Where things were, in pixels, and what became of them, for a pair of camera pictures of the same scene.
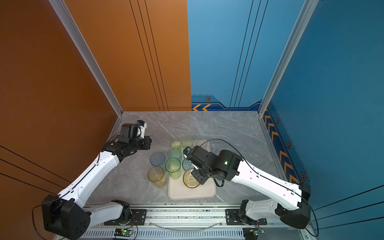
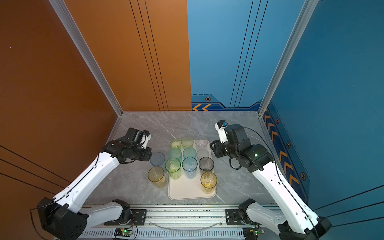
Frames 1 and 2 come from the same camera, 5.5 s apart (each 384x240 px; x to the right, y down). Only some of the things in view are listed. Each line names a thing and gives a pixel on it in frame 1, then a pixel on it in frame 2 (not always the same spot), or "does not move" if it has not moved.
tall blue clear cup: [157, 159] does not move
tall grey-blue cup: [186, 165] does not move
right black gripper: [200, 179] to [216, 148]
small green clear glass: [175, 143] does not move
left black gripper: [147, 142] to [148, 154]
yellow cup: [156, 174] does not move
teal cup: [174, 153] does not move
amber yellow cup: [189, 180] to [208, 181]
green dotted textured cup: [187, 141] does not move
